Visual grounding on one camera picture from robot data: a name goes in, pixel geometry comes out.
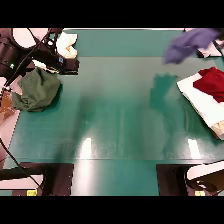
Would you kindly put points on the green garment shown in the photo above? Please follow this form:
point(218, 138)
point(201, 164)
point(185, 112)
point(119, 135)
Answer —
point(36, 90)

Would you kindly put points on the purple shirt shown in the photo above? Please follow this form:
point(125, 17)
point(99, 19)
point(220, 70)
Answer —
point(186, 45)

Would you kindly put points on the red garment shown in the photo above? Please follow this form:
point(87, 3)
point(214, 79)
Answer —
point(211, 83)

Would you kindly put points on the cream garment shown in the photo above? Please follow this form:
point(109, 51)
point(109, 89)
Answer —
point(67, 45)
point(220, 130)

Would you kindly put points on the white garment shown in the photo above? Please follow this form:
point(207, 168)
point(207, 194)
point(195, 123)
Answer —
point(208, 51)
point(200, 100)

